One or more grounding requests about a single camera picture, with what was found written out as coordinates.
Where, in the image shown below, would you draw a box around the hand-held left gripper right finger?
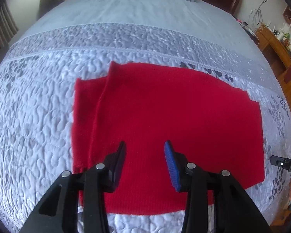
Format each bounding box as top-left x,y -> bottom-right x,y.
164,140 -> 272,233

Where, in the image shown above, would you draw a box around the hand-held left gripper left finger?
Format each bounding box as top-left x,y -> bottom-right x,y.
19,141 -> 126,233

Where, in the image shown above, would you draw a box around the red knitted sweater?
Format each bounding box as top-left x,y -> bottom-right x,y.
71,61 -> 266,216

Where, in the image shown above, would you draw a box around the grey floral quilt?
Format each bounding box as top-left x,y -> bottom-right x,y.
0,0 -> 291,233

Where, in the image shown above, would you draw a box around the wooden desk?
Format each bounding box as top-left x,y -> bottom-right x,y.
255,25 -> 291,78

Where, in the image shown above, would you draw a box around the white bottles on desk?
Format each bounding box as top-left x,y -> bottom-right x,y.
273,22 -> 291,42

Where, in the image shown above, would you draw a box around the dark nightstand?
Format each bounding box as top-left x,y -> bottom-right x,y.
235,17 -> 258,38

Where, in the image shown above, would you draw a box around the striped curtain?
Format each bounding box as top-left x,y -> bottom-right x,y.
0,2 -> 18,49

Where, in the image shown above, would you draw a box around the hanging cables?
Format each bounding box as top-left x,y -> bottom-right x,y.
249,0 -> 275,31

